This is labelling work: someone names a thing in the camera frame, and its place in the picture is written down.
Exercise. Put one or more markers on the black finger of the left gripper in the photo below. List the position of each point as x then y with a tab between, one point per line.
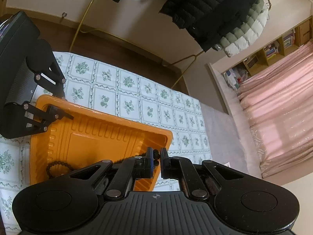
26	119
47	73

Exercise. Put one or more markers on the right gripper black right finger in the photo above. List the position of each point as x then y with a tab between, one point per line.
214	198

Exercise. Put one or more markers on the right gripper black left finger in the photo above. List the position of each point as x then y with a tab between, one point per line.
69	202

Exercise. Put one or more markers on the orange plastic tray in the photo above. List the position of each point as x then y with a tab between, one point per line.
89	137

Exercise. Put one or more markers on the green floral tablecloth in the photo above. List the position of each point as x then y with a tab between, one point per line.
109	89

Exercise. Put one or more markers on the pink curtain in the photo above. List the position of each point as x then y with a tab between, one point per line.
278	105

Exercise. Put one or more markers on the plastic bag on sill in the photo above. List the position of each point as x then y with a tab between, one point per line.
235	76

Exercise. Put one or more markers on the gold metal coat rack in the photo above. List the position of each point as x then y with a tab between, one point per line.
141	23

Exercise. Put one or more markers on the wooden bookshelf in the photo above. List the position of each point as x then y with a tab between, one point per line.
277	49

